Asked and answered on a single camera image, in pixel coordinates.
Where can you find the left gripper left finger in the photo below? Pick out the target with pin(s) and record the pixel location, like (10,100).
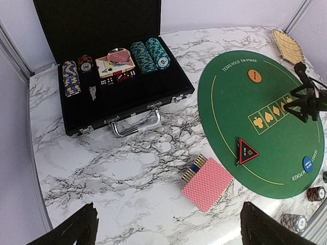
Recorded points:
(80,228)

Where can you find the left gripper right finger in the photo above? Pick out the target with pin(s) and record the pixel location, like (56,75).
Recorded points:
(259,228)

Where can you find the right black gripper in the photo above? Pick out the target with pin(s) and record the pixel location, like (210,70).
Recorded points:
(306,103)

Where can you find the orange big blind button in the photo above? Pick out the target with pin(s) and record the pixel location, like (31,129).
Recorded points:
(255,76)

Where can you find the blue small blind button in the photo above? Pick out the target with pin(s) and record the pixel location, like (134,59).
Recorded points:
(308,164)

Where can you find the black triangular dealer button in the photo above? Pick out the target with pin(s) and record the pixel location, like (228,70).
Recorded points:
(246,152)

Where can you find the woven bamboo tray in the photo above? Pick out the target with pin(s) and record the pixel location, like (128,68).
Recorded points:
(289,48)

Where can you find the round green poker mat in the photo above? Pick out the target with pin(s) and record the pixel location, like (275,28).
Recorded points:
(231,105)

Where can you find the red playing card deck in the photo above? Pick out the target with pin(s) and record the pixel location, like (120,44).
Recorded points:
(206,182)

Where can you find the red black chip stack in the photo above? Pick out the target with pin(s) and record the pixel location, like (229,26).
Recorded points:
(316,194)

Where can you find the teal chip stack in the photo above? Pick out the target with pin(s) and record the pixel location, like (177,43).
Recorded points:
(324,176)

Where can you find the case key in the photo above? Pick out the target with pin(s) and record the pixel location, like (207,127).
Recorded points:
(92,91)

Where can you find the beige blue chips in case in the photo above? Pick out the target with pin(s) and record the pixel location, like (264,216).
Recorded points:
(71,78)

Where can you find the dice set in case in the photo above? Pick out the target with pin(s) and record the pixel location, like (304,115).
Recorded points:
(118,78)

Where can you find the teal chips row in case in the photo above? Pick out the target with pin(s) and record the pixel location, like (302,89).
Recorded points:
(158,53)

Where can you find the card deck in case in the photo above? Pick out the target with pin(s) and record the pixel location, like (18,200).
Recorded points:
(105,69)

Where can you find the green chips row in case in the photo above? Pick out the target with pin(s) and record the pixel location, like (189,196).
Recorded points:
(143,58)

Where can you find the brown chips in case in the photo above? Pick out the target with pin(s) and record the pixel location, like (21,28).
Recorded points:
(85,63)

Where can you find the black poker chip case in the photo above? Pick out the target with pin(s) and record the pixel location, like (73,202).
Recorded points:
(75,28)

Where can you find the clear dealer puck in case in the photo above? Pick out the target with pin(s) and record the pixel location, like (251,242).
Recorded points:
(118,56)

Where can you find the right aluminium frame post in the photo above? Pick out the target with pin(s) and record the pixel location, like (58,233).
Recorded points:
(298,14)

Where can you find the aluminium frame post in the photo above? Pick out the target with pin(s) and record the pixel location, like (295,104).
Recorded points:
(13,55)
(298,14)

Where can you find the left aluminium frame post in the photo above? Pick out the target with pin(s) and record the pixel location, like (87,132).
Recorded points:
(13,55)

